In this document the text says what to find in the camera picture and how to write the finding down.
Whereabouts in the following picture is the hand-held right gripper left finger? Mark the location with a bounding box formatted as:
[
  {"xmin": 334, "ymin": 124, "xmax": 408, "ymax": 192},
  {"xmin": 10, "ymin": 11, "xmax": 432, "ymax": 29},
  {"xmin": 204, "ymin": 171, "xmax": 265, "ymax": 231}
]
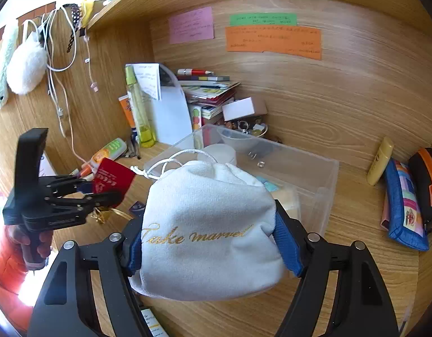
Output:
[{"xmin": 26, "ymin": 218, "xmax": 157, "ymax": 337}]

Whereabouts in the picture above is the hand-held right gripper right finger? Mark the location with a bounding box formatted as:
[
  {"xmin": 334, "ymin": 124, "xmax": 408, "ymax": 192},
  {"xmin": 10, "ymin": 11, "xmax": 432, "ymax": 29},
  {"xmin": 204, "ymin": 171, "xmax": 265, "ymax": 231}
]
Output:
[{"xmin": 272, "ymin": 199, "xmax": 399, "ymax": 337}]

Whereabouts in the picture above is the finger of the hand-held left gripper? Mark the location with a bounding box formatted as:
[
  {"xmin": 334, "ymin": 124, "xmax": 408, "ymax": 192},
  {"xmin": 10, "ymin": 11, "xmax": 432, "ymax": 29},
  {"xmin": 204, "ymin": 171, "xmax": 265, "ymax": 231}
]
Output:
[
  {"xmin": 40, "ymin": 175, "xmax": 97, "ymax": 194},
  {"xmin": 47, "ymin": 190, "xmax": 123, "ymax": 216}
]

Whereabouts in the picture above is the red card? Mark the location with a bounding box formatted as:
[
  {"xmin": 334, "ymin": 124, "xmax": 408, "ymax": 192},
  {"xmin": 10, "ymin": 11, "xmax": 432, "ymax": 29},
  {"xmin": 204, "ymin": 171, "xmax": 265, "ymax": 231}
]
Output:
[{"xmin": 91, "ymin": 158, "xmax": 137, "ymax": 201}]

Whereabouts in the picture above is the cream jar with clear lid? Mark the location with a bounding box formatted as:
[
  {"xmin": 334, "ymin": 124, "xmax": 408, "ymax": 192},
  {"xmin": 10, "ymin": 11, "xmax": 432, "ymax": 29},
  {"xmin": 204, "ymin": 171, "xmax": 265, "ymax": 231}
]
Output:
[{"xmin": 262, "ymin": 179, "xmax": 303, "ymax": 222}]

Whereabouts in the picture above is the clear plastic storage bin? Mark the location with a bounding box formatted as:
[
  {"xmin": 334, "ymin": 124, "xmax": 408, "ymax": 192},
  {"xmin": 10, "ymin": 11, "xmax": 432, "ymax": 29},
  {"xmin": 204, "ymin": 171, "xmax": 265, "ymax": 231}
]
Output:
[{"xmin": 143, "ymin": 124, "xmax": 340, "ymax": 243}]

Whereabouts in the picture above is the white drawstring pouch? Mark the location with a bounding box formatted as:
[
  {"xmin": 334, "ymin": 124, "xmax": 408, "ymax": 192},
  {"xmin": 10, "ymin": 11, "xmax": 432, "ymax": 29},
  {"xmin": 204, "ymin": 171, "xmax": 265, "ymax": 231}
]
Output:
[{"xmin": 128, "ymin": 149, "xmax": 287, "ymax": 302}]

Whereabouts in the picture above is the person's left forearm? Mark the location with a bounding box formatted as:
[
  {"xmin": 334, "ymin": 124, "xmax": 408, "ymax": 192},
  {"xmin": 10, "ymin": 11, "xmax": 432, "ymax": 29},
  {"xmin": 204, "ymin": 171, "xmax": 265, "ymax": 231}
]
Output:
[{"xmin": 0, "ymin": 226, "xmax": 30, "ymax": 295}]

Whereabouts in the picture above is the person's left hand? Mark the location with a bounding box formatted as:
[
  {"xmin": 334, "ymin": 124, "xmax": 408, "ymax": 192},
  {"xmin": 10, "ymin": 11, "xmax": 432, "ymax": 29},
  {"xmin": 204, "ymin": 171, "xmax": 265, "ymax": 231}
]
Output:
[{"xmin": 5, "ymin": 225, "xmax": 54, "ymax": 260}]

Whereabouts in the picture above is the green and orange tube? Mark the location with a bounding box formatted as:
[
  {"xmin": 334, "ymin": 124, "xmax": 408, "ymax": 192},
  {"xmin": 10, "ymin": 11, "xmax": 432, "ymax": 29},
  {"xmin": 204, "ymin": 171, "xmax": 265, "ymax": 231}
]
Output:
[{"xmin": 90, "ymin": 138, "xmax": 128, "ymax": 169}]

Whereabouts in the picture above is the dark bottle with white label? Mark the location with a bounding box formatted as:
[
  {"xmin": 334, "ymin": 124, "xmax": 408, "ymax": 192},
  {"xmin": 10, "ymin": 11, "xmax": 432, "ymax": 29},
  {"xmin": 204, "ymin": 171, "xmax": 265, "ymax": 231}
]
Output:
[{"xmin": 140, "ymin": 307, "xmax": 171, "ymax": 337}]

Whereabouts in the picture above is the yellow-green spray bottle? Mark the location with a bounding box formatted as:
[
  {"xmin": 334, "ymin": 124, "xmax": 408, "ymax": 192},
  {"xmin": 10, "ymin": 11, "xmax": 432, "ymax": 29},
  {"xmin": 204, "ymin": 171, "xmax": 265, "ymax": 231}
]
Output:
[{"xmin": 125, "ymin": 66, "xmax": 157, "ymax": 148}]

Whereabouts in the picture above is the pale green fluffy cloth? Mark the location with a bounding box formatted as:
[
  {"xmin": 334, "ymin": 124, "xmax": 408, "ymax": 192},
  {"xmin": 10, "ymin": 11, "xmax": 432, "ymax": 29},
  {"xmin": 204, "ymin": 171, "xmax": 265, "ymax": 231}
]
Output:
[{"xmin": 0, "ymin": 21, "xmax": 20, "ymax": 111}]

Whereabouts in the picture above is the white fluffy pad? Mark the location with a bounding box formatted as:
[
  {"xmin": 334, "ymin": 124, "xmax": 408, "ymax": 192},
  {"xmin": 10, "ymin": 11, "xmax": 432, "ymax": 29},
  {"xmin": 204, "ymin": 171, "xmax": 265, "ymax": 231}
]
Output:
[{"xmin": 7, "ymin": 21, "xmax": 48, "ymax": 95}]

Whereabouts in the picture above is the white paper stand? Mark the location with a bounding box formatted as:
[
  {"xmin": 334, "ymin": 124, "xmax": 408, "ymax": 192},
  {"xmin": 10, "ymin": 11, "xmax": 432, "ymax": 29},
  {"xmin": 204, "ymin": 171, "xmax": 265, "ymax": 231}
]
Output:
[{"xmin": 151, "ymin": 64, "xmax": 194, "ymax": 145}]

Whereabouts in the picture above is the white round jar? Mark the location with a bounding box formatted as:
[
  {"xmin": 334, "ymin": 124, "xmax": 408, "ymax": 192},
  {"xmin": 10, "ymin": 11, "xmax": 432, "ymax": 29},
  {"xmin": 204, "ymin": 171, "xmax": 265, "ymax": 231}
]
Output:
[{"xmin": 197, "ymin": 143, "xmax": 238, "ymax": 167}]

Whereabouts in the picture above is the white bowl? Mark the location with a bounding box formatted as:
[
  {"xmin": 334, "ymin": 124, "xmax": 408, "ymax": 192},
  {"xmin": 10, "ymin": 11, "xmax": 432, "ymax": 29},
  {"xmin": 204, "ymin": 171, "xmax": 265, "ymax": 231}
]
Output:
[{"xmin": 216, "ymin": 126, "xmax": 259, "ymax": 151}]

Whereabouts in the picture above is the blue patchwork pouch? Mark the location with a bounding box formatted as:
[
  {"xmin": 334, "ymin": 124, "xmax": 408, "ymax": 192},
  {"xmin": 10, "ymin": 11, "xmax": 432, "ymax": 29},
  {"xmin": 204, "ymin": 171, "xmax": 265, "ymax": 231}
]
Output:
[{"xmin": 380, "ymin": 158, "xmax": 431, "ymax": 251}]

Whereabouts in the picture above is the fruit print box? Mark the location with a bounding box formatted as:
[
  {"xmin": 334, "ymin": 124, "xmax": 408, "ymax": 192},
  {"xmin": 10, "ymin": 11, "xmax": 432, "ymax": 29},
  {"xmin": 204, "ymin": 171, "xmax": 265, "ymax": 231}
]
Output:
[{"xmin": 190, "ymin": 105, "xmax": 204, "ymax": 148}]

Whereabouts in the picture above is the yellow tube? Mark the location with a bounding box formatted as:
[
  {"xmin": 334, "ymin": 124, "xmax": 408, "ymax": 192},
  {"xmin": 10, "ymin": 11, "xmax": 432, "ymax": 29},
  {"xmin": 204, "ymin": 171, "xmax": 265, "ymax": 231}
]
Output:
[{"xmin": 366, "ymin": 137, "xmax": 395, "ymax": 186}]

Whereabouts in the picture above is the white handwritten note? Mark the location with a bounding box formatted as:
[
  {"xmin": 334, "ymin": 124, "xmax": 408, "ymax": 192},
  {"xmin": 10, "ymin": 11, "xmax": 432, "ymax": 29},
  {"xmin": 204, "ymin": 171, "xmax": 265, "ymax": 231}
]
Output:
[{"xmin": 133, "ymin": 64, "xmax": 163, "ymax": 101}]

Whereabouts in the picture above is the white cardboard box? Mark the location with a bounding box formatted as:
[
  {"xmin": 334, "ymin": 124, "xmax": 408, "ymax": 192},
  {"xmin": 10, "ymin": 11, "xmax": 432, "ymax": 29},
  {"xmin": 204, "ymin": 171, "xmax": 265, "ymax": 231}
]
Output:
[{"xmin": 222, "ymin": 96, "xmax": 268, "ymax": 122}]

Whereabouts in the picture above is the stack of colourful booklets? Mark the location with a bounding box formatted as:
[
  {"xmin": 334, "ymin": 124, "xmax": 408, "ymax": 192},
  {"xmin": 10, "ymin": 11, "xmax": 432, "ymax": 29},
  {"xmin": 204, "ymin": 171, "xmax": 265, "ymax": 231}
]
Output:
[{"xmin": 177, "ymin": 74, "xmax": 241, "ymax": 120}]

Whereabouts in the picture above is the black and orange pouch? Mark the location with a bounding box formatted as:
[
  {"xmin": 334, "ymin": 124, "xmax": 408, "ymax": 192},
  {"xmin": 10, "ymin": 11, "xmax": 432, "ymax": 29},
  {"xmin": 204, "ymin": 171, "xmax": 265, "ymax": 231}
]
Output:
[{"xmin": 407, "ymin": 147, "xmax": 432, "ymax": 234}]

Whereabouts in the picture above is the red and white pen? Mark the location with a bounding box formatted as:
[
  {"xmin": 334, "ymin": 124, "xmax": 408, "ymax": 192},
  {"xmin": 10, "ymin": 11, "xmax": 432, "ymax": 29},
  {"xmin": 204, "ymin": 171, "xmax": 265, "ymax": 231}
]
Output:
[{"xmin": 177, "ymin": 68, "xmax": 215, "ymax": 76}]

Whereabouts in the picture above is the yellow hanging ornament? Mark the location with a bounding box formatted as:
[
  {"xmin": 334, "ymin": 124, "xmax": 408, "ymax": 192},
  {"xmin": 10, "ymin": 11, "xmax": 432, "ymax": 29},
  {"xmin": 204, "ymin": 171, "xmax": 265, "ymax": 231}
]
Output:
[{"xmin": 81, "ymin": 0, "xmax": 95, "ymax": 29}]

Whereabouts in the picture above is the pink sticky note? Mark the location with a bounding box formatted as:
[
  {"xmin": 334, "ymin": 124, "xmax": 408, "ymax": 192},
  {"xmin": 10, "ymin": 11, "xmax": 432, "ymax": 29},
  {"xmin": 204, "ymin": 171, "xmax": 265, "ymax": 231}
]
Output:
[{"xmin": 168, "ymin": 6, "xmax": 215, "ymax": 45}]

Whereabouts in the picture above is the orange sticky note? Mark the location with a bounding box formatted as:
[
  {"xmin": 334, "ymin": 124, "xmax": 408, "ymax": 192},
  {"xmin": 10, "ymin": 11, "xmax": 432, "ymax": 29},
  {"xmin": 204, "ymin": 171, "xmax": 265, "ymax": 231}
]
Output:
[{"xmin": 225, "ymin": 25, "xmax": 322, "ymax": 61}]

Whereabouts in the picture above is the green sticky note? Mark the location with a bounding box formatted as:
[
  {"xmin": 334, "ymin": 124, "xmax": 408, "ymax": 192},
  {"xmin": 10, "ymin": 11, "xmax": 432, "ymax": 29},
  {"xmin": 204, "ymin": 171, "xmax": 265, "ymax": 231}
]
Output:
[{"xmin": 230, "ymin": 13, "xmax": 298, "ymax": 27}]

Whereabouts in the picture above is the golden key ring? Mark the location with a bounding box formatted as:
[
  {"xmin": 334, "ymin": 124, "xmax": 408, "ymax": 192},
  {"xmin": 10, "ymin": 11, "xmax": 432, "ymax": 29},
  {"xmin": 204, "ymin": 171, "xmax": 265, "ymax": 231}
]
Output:
[{"xmin": 91, "ymin": 209, "xmax": 132, "ymax": 223}]

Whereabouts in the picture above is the white cable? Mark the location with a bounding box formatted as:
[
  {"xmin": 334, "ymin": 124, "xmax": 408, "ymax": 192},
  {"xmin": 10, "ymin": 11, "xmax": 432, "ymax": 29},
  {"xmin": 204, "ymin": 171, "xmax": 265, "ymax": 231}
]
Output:
[{"xmin": 23, "ymin": 5, "xmax": 97, "ymax": 169}]

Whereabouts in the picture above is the earphone cord with pink tip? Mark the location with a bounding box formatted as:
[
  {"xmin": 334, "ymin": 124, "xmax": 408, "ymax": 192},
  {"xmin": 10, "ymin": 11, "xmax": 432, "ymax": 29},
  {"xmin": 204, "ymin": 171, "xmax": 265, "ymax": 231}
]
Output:
[{"xmin": 81, "ymin": 28, "xmax": 99, "ymax": 94}]

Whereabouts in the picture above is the black beaded hair tie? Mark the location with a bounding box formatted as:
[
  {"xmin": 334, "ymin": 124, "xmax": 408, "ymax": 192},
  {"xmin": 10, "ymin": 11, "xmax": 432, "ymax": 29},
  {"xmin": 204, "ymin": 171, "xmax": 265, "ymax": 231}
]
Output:
[{"xmin": 67, "ymin": 3, "xmax": 81, "ymax": 54}]

